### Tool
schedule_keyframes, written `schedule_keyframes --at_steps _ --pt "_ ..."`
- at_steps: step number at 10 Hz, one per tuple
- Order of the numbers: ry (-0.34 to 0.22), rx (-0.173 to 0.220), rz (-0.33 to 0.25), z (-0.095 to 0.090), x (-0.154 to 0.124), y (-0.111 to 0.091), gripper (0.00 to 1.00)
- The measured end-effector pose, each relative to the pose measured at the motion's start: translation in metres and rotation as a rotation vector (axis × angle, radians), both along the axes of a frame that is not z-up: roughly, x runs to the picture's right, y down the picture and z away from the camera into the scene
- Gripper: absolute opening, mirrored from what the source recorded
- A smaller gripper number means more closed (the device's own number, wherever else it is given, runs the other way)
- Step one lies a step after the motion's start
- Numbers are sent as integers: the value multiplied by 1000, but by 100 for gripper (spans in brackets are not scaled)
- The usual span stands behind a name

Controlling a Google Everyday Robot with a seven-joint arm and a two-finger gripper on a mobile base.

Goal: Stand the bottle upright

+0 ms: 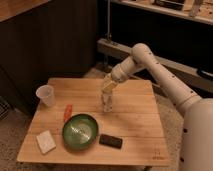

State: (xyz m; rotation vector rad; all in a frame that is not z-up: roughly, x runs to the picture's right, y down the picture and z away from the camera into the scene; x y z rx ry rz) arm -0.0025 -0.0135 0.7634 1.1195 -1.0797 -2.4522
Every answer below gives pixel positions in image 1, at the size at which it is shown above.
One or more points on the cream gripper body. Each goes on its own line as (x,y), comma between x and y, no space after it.
(108,84)

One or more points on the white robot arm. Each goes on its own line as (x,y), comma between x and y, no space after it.
(196,152)

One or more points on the orange carrot toy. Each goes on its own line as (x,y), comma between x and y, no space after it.
(67,113)

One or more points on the wooden table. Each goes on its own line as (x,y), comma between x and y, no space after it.
(135,119)

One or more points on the green bowl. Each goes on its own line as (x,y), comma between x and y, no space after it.
(80,132)

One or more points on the black rectangular block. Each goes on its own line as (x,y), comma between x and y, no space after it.
(110,141)

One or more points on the clear plastic cup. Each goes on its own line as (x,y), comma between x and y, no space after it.
(46,94)

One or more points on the white sponge block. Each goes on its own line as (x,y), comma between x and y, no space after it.
(45,142)

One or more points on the metal shelf frame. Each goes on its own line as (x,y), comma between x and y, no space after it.
(184,47)

